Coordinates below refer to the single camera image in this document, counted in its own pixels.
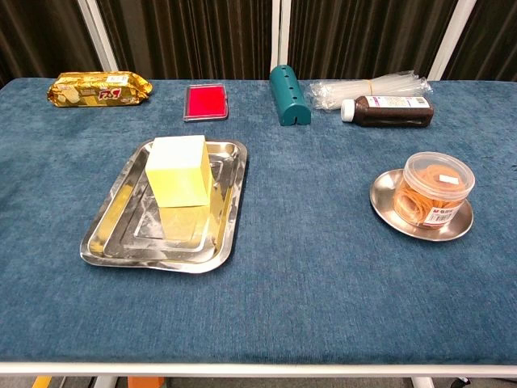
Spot yellow sticky note cube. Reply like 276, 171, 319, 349
145, 135, 214, 209

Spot clear rubber band container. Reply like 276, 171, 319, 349
393, 151, 477, 231

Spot teal half-round plastic holder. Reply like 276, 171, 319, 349
269, 65, 313, 127

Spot blue table cloth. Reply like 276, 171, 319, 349
0, 77, 517, 365

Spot red ink pad case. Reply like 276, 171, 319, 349
183, 83, 230, 123

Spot round stainless steel plate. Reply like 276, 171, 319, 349
369, 168, 474, 243

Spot rectangular stainless steel tray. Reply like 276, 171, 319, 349
79, 138, 250, 275

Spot brown bottle white cap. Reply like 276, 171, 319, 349
340, 95, 435, 129

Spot bundle of clear straws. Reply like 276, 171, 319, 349
309, 70, 434, 111

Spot gold biscuit packet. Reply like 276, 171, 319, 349
47, 70, 154, 108

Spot white partition post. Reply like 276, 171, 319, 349
427, 0, 478, 81
77, 0, 120, 73
270, 0, 292, 81

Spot white table frame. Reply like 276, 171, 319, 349
0, 361, 517, 388

